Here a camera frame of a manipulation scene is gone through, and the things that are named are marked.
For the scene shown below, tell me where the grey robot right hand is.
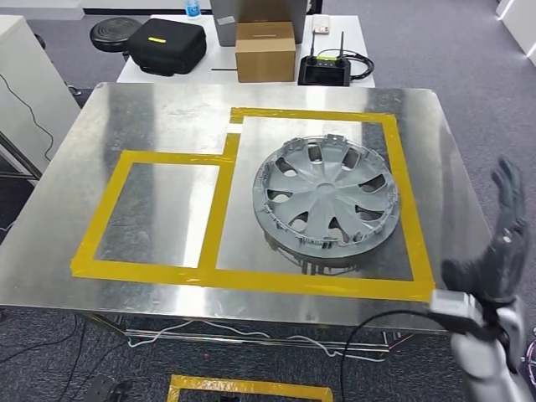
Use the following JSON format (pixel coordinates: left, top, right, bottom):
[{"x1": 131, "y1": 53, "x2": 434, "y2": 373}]
[{"x1": 441, "y1": 157, "x2": 529, "y2": 303}]

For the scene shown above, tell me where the grey plastic wheel hubcap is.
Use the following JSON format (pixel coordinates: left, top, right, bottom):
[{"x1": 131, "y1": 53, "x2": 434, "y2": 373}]
[{"x1": 251, "y1": 133, "x2": 402, "y2": 262}]

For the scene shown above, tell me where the stainless steel workbench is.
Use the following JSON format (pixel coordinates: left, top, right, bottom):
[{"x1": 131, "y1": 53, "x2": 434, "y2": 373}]
[{"x1": 0, "y1": 81, "x2": 499, "y2": 356}]

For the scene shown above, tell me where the chrome stool base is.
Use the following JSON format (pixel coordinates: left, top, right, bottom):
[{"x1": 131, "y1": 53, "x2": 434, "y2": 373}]
[{"x1": 523, "y1": 327, "x2": 536, "y2": 379}]

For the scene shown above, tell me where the white lit plinth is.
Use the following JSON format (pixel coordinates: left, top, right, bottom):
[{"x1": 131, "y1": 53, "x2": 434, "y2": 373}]
[{"x1": 495, "y1": 0, "x2": 536, "y2": 68}]

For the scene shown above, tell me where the black router with antennas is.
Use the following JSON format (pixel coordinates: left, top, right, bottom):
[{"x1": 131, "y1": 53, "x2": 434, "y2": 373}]
[{"x1": 297, "y1": 30, "x2": 352, "y2": 87}]

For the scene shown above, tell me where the yellow floor tape square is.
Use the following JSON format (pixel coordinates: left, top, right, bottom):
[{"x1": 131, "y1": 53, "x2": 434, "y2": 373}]
[{"x1": 165, "y1": 374, "x2": 334, "y2": 402}]

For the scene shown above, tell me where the brown cardboard box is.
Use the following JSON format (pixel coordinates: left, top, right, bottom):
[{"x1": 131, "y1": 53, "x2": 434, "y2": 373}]
[{"x1": 235, "y1": 21, "x2": 297, "y2": 85}]

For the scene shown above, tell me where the white desk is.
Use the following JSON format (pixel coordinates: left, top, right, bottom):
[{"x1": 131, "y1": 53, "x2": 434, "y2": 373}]
[{"x1": 116, "y1": 13, "x2": 377, "y2": 89}]

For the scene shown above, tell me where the black case yellow label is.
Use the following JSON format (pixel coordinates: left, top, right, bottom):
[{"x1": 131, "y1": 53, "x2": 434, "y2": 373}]
[{"x1": 126, "y1": 18, "x2": 208, "y2": 77}]

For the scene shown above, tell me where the black round stool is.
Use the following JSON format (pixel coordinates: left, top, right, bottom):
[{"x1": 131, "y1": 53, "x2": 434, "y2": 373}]
[{"x1": 89, "y1": 16, "x2": 143, "y2": 61}]

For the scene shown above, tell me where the white cabinet panel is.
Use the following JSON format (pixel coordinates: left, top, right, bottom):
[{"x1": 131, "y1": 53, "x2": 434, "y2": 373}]
[{"x1": 0, "y1": 15, "x2": 81, "y2": 176}]

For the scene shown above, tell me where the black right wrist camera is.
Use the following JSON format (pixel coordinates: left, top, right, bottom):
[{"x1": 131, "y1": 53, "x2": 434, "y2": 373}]
[{"x1": 429, "y1": 288, "x2": 499, "y2": 343}]

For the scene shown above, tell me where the black camera cable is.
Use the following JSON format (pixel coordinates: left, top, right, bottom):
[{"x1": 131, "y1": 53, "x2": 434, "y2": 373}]
[{"x1": 340, "y1": 309, "x2": 445, "y2": 402}]

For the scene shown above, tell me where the white floor cable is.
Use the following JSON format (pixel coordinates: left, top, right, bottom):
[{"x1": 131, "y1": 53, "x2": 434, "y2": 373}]
[{"x1": 127, "y1": 318, "x2": 388, "y2": 364}]

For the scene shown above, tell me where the black floor cable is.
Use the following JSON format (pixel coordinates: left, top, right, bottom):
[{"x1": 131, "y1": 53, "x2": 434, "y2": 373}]
[{"x1": 0, "y1": 313, "x2": 126, "y2": 402}]

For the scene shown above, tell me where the steel frame table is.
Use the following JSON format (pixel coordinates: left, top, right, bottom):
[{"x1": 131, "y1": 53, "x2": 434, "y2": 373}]
[{"x1": 0, "y1": 130, "x2": 43, "y2": 235}]

